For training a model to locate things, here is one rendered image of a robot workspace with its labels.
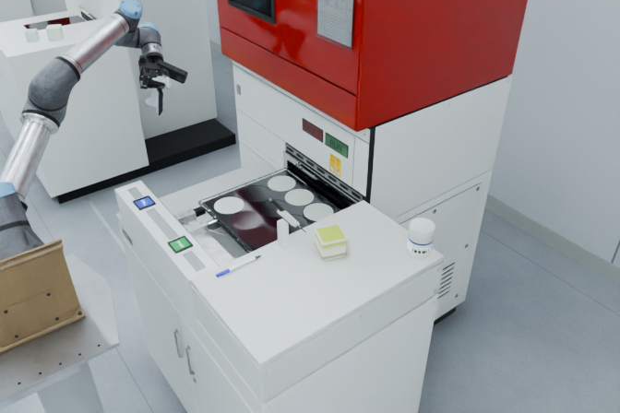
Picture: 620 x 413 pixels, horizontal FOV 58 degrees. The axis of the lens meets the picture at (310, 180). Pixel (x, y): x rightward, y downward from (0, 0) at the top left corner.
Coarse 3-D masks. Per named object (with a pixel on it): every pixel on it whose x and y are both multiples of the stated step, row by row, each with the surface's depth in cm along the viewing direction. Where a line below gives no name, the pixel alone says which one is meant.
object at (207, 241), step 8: (184, 224) 183; (208, 232) 180; (200, 240) 177; (208, 240) 177; (216, 240) 177; (208, 248) 173; (216, 248) 173; (216, 256) 170; (224, 256) 170; (224, 264) 167
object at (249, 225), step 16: (272, 176) 204; (240, 192) 196; (256, 192) 196; (272, 192) 196; (256, 208) 187; (272, 208) 188; (288, 208) 188; (336, 208) 187; (240, 224) 180; (256, 224) 180; (272, 224) 180; (304, 224) 180; (256, 240) 174; (272, 240) 174
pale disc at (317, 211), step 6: (312, 204) 190; (318, 204) 190; (324, 204) 190; (306, 210) 187; (312, 210) 187; (318, 210) 187; (324, 210) 187; (330, 210) 187; (306, 216) 184; (312, 216) 184; (318, 216) 184; (324, 216) 184
